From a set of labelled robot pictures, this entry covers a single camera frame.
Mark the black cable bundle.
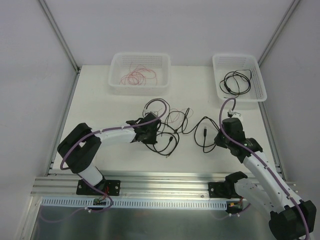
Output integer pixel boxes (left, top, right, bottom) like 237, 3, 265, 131
143, 98, 195, 159

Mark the thin black cable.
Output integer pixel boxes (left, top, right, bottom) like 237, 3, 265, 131
219, 68, 253, 99

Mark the black cable gold plug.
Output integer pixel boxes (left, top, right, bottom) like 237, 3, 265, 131
220, 69, 252, 97

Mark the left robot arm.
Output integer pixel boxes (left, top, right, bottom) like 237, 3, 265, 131
57, 112, 161, 196

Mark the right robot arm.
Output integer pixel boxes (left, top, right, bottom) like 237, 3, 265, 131
213, 117, 317, 240

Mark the right white plastic basket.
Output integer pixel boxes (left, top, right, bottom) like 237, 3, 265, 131
212, 53, 267, 109

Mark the white plastic basket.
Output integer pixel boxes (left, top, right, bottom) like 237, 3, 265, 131
107, 52, 171, 96
212, 53, 267, 109

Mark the left white plastic basket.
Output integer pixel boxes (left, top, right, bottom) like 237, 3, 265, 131
107, 52, 171, 96

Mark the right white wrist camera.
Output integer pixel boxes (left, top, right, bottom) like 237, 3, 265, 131
227, 109, 243, 122

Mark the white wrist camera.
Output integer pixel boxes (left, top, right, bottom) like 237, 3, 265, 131
227, 109, 243, 122
142, 109, 159, 118

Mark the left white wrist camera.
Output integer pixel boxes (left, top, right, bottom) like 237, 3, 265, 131
142, 109, 159, 118

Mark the aluminium mounting rail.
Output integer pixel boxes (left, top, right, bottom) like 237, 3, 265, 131
30, 170, 228, 200

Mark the left aluminium frame post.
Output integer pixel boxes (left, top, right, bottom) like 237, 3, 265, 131
37, 0, 81, 74

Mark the aluminium frame post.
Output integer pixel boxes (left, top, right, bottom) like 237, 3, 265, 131
257, 0, 302, 67
37, 0, 81, 74

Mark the white slotted cable duct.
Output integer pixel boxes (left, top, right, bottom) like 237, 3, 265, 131
41, 196, 227, 211

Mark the right aluminium frame post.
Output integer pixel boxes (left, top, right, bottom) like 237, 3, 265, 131
257, 0, 302, 67

